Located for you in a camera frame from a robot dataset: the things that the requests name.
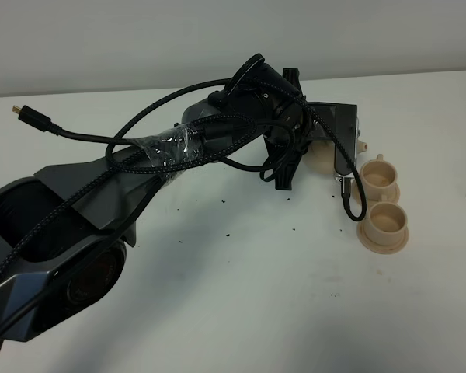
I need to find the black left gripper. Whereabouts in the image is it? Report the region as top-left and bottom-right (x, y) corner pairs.
(263, 68), (314, 190)

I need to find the beige teapot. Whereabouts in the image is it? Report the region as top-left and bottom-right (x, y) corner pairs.
(302, 140), (354, 179)

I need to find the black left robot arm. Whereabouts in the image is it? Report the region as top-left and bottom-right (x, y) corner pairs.
(0, 55), (312, 349)

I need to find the far beige cup saucer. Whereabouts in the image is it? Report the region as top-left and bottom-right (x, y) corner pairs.
(351, 181), (400, 207)

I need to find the beige cup saucer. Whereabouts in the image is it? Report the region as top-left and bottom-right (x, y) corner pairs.
(356, 219), (409, 255)
(351, 181), (400, 207)

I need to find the far beige teacup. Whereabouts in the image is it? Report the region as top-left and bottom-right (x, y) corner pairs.
(360, 154), (398, 198)

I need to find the beige teacup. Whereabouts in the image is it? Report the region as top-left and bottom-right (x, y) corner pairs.
(360, 154), (398, 198)
(367, 201), (408, 232)

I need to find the near beige cup saucer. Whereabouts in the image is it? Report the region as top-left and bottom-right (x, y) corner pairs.
(356, 219), (409, 255)

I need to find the near beige teacup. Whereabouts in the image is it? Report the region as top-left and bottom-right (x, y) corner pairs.
(367, 201), (408, 232)

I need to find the black braided camera cable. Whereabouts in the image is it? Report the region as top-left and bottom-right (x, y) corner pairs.
(0, 52), (372, 304)

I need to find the loose black plug cable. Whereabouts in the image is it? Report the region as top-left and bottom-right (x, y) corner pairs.
(11, 103), (296, 172)

